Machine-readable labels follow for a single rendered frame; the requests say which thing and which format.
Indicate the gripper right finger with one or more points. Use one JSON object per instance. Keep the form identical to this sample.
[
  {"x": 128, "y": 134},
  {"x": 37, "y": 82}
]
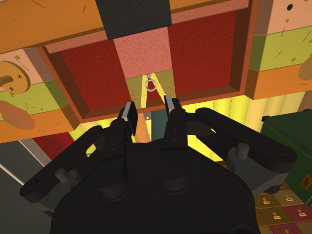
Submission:
[{"x": 243, "y": 138}]

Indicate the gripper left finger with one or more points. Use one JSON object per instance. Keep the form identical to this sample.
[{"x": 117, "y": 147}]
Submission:
[{"x": 73, "y": 155}]

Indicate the brass round flange with peg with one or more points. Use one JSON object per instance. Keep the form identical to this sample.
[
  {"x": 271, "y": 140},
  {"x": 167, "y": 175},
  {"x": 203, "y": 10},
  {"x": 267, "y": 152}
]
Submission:
[{"x": 17, "y": 78}]

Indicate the pink olive bench pin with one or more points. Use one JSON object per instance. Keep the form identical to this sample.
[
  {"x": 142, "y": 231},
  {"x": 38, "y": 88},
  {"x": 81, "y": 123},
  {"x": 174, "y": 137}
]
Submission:
[{"x": 143, "y": 53}]

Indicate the orange wooden bench beam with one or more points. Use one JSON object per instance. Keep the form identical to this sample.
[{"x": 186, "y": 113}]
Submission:
[{"x": 48, "y": 22}]

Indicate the red box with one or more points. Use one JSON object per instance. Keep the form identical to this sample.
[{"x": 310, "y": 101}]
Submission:
[{"x": 53, "y": 143}]

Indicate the dark green metal box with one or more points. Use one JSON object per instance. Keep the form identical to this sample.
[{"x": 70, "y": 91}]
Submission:
[{"x": 292, "y": 136}]

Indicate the pink green orange block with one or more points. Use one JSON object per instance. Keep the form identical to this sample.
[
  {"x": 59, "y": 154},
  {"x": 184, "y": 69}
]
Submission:
[
  {"x": 280, "y": 48},
  {"x": 36, "y": 102}
]

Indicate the brown red small-drawer cabinet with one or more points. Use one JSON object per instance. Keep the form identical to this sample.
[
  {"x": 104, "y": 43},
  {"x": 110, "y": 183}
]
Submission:
[{"x": 280, "y": 214}]

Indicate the red brown catch tray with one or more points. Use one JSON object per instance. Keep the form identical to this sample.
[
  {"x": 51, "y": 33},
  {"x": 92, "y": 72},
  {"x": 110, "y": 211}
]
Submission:
[{"x": 202, "y": 53}]

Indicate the dark grey clamp block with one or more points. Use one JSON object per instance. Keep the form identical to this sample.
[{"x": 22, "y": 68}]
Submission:
[{"x": 134, "y": 17}]

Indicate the dark teal post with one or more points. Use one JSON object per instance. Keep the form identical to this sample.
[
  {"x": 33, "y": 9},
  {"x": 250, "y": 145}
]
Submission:
[{"x": 158, "y": 124}]

